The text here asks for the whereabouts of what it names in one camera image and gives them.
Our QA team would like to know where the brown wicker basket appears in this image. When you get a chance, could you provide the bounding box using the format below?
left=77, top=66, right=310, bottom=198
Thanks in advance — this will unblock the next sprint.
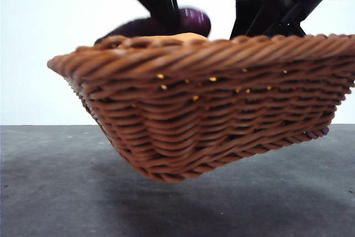
left=47, top=33, right=355, bottom=184

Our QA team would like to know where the brown potato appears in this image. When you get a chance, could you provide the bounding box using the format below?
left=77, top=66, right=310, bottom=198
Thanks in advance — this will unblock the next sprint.
left=133, top=32, right=209, bottom=41

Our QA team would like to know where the purple eggplant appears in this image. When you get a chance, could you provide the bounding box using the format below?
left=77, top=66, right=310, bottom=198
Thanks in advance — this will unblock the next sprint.
left=94, top=6, right=212, bottom=45

